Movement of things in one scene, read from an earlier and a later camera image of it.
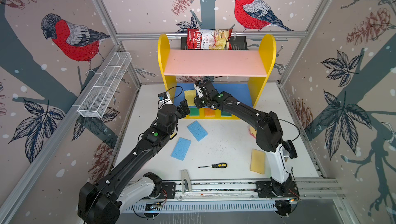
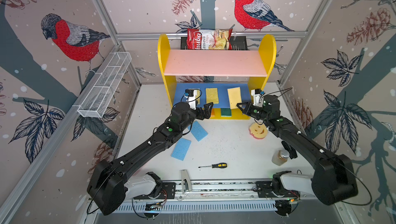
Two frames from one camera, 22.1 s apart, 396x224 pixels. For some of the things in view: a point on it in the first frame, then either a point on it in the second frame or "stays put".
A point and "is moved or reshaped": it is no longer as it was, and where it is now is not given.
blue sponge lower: x=181 y=148 stays put
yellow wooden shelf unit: x=244 y=74 stays put
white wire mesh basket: x=96 y=101 stays put
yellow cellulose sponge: x=190 y=95 is moved or reshaped
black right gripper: x=196 y=100 -> x=246 y=111
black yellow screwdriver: x=220 y=165 stays put
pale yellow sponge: x=257 y=162 -> x=234 y=96
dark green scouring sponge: x=226 y=114 stays put
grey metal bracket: x=185 y=175 stays put
